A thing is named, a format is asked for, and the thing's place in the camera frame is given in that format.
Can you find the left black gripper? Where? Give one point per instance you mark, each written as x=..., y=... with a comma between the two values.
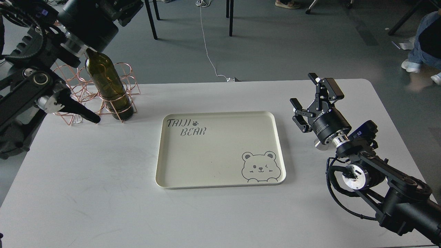
x=93, y=21

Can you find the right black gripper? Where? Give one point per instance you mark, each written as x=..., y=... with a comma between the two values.
x=328, y=119

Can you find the dark green wine bottle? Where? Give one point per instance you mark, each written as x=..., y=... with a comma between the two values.
x=104, y=75

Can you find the steel jigger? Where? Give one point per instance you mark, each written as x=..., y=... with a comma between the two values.
x=320, y=146

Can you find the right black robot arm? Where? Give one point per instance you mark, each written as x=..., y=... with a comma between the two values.
x=401, y=202

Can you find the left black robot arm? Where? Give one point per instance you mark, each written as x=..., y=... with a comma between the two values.
x=30, y=87

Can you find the black table legs left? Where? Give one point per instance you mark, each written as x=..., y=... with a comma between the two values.
x=150, y=15

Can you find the black table legs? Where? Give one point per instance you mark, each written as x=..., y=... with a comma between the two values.
x=150, y=15
x=230, y=15

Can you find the standing person feet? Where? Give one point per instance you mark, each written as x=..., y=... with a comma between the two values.
x=288, y=4

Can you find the seated person in jeans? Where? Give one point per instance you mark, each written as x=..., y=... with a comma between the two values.
x=427, y=44

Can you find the cream bear tray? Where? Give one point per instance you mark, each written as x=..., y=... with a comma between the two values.
x=219, y=149

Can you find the black table legs right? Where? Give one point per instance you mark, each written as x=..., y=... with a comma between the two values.
x=230, y=15

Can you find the black chair leg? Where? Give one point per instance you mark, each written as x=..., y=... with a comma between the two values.
x=403, y=19

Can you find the copper wire wine rack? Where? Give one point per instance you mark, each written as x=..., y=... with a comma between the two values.
x=84, y=91

